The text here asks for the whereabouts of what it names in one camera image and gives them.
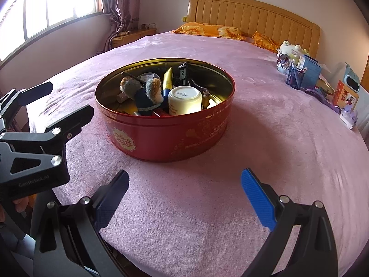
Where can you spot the green frog plush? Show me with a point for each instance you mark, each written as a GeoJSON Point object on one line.
{"type": "Point", "coordinates": [288, 47]}

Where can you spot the blue furry plush doll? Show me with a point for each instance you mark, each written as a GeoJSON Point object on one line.
{"type": "Point", "coordinates": [147, 104]}

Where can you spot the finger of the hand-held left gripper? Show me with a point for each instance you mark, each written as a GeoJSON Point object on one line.
{"type": "Point", "coordinates": [75, 121]}
{"type": "Point", "coordinates": [34, 91]}

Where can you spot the purple hairbrush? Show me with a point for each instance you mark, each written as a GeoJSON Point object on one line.
{"type": "Point", "coordinates": [317, 93]}

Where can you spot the black hair claw clip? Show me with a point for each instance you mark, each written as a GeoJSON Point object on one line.
{"type": "Point", "coordinates": [182, 73]}

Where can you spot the tissue pack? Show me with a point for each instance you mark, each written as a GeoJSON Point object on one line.
{"type": "Point", "coordinates": [348, 118]}

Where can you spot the window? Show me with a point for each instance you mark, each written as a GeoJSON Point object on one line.
{"type": "Point", "coordinates": [57, 5]}

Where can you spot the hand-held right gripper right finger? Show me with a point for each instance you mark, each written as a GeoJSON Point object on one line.
{"type": "Point", "coordinates": [258, 199]}

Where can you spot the person's left hand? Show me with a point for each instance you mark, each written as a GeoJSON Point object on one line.
{"type": "Point", "coordinates": [21, 205]}

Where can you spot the red round tin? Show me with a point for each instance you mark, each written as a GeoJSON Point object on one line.
{"type": "Point", "coordinates": [161, 138]}

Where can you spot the yellow tube blue cap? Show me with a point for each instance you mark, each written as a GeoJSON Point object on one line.
{"type": "Point", "coordinates": [167, 80]}

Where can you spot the light blue towel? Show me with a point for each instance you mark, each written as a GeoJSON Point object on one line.
{"type": "Point", "coordinates": [363, 112]}

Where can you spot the blue box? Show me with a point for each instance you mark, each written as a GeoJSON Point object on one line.
{"type": "Point", "coordinates": [312, 73]}

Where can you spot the wooden nightstand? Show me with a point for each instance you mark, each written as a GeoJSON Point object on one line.
{"type": "Point", "coordinates": [129, 37]}

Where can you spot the purple curtain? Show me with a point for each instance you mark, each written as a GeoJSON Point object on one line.
{"type": "Point", "coordinates": [121, 5]}

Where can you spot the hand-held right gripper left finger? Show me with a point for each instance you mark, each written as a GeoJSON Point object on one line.
{"type": "Point", "coordinates": [112, 199]}

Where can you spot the round tin lid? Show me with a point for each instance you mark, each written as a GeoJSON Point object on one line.
{"type": "Point", "coordinates": [325, 88]}

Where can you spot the orange photo box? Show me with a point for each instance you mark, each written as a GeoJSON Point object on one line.
{"type": "Point", "coordinates": [346, 96]}

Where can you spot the blue mesh pen holder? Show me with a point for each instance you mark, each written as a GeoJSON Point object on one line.
{"type": "Point", "coordinates": [295, 79]}

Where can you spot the pink blanket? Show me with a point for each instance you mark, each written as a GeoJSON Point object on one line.
{"type": "Point", "coordinates": [259, 138]}

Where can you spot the wooden bed headboard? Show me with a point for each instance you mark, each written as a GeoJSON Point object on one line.
{"type": "Point", "coordinates": [259, 14]}

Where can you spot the small clear jar blue lid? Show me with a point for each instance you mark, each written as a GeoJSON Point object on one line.
{"type": "Point", "coordinates": [147, 77]}

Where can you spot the white cream jar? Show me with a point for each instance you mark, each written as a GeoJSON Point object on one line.
{"type": "Point", "coordinates": [184, 101]}

